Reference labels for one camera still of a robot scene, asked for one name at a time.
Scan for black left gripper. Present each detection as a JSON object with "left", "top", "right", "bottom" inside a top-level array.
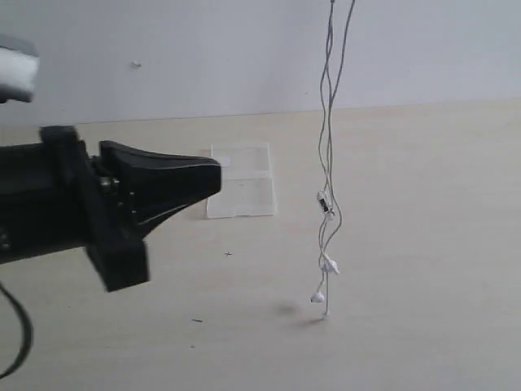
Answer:
[{"left": 1, "top": 126, "right": 222, "bottom": 292}]

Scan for white wired earphones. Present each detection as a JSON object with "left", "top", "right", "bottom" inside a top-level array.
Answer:
[{"left": 310, "top": 1, "right": 357, "bottom": 320}]

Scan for clear plastic storage box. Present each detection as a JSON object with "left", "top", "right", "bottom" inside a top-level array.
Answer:
[{"left": 206, "top": 142, "right": 278, "bottom": 218}]

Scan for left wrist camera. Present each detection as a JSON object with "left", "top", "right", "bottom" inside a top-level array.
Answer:
[{"left": 0, "top": 34, "right": 40, "bottom": 103}]

